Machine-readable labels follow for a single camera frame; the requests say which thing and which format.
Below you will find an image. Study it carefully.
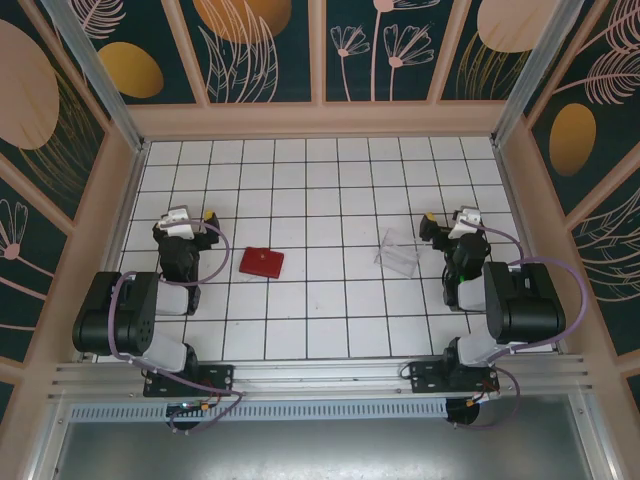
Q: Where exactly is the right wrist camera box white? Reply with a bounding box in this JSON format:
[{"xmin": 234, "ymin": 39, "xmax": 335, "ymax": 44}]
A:
[{"xmin": 448, "ymin": 205, "xmax": 485, "ymax": 242}]

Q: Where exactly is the grey slotted cable duct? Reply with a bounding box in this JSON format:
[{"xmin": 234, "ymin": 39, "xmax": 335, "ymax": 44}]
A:
[{"xmin": 67, "ymin": 398, "xmax": 450, "ymax": 422}]

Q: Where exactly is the aluminium frame post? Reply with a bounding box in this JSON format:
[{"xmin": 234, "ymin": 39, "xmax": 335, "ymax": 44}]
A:
[
  {"xmin": 492, "ymin": 0, "xmax": 584, "ymax": 147},
  {"xmin": 39, "ymin": 0, "xmax": 147, "ymax": 153}
]

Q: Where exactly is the red card holder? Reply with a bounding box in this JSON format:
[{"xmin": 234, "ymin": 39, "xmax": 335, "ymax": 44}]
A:
[{"xmin": 238, "ymin": 246, "xmax": 285, "ymax": 279}]

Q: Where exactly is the grey metal sheet panel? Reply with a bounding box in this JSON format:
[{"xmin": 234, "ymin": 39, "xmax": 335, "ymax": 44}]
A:
[{"xmin": 29, "ymin": 394, "xmax": 619, "ymax": 480}]

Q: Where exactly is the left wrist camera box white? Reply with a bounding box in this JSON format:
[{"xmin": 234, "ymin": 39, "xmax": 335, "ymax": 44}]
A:
[{"xmin": 158, "ymin": 205, "xmax": 196, "ymax": 238}]

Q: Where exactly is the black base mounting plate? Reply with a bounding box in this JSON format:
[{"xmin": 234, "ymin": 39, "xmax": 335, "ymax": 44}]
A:
[
  {"xmin": 143, "ymin": 363, "xmax": 236, "ymax": 399},
  {"xmin": 408, "ymin": 359, "xmax": 500, "ymax": 395}
]

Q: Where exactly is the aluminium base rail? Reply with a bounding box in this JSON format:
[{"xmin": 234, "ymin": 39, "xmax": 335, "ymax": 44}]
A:
[{"xmin": 47, "ymin": 353, "xmax": 599, "ymax": 401}]

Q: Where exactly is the clear acrylic card stand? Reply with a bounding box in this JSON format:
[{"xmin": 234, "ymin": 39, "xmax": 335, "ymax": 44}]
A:
[{"xmin": 373, "ymin": 228, "xmax": 420, "ymax": 278}]

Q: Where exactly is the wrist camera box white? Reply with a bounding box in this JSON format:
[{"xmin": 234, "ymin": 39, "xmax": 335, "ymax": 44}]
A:
[
  {"xmin": 158, "ymin": 205, "xmax": 196, "ymax": 238},
  {"xmin": 448, "ymin": 205, "xmax": 485, "ymax": 242}
]

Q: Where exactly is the purple cable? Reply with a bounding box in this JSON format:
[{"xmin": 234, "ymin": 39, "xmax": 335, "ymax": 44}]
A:
[
  {"xmin": 108, "ymin": 221, "xmax": 245, "ymax": 435},
  {"xmin": 447, "ymin": 224, "xmax": 589, "ymax": 432}
]

